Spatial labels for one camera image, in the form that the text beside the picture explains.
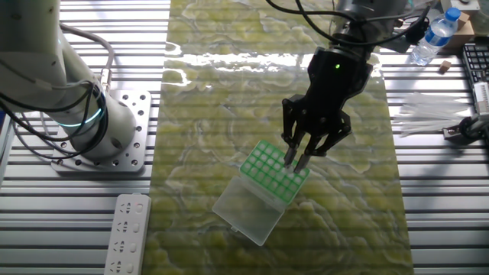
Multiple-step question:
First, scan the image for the thick grey robot cable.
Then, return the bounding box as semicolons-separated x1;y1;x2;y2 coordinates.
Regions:
59;22;116;92

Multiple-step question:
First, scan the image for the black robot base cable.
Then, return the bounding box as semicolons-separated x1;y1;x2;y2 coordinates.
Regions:
0;79;111;161

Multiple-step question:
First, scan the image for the ribbed silver depth camera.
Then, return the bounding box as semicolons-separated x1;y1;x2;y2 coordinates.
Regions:
472;81;489;115

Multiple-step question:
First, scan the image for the white box with black knob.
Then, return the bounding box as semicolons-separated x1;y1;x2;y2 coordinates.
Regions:
449;0;481;11

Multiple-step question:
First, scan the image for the cardboard box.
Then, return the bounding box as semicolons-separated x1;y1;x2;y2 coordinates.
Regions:
445;11;476;50

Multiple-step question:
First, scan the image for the clear water bottle blue cap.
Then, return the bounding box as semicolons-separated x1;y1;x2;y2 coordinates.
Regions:
410;6;462;66

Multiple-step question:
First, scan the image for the pile of clear pipette tips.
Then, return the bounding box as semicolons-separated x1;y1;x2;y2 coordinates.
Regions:
391;91;474;138

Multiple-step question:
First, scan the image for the green pipette tip holder box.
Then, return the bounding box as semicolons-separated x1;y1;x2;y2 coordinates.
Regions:
212;139;311;247

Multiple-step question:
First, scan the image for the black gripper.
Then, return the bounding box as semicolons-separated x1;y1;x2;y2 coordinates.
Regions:
281;45;374;175

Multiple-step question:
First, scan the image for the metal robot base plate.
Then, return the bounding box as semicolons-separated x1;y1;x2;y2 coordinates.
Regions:
50;89;153;173

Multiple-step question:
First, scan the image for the green marble pattern mat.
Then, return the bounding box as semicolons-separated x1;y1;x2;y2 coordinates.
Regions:
141;0;415;275

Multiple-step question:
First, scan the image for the white power strip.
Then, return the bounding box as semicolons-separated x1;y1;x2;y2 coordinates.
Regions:
103;192;153;275

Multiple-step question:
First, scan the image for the black keyboard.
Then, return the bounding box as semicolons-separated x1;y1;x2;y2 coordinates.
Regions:
461;43;489;84

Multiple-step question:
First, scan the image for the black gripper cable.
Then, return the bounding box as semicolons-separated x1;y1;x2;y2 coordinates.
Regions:
265;0;360;24

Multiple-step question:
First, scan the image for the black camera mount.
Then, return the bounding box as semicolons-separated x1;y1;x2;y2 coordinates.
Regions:
442;113;489;146

